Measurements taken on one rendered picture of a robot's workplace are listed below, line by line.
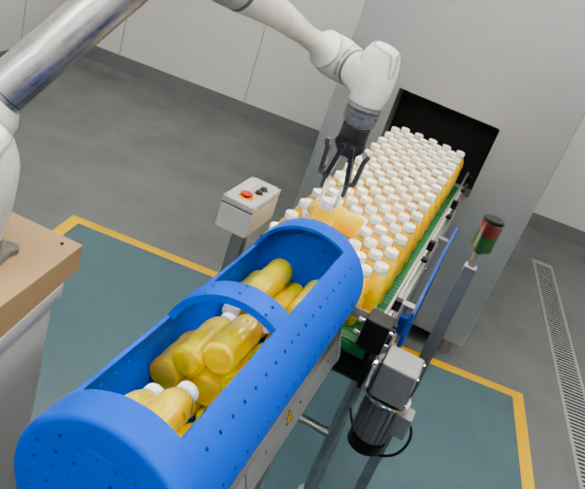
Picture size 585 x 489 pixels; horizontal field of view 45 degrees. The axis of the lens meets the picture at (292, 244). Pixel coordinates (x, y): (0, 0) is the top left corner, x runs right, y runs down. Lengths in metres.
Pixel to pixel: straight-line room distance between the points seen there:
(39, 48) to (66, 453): 0.83
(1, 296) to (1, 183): 0.21
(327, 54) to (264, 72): 4.10
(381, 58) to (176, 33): 4.46
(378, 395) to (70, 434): 1.16
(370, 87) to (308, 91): 4.12
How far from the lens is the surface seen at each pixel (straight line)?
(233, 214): 1.97
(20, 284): 1.47
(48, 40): 1.54
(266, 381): 1.20
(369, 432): 2.10
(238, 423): 1.11
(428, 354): 2.25
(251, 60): 5.95
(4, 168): 1.38
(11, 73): 1.54
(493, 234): 2.05
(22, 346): 1.61
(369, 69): 1.77
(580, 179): 6.02
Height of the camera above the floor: 1.92
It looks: 27 degrees down
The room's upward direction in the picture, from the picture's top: 20 degrees clockwise
